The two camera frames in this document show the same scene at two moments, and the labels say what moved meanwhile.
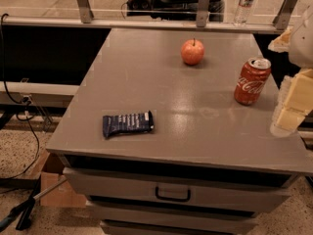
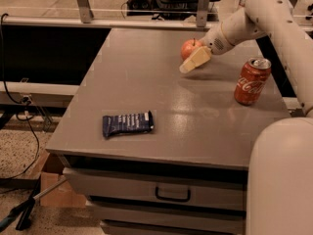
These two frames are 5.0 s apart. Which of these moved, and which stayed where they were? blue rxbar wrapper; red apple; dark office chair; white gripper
Moved: white gripper
Stayed: dark office chair; red apple; blue rxbar wrapper
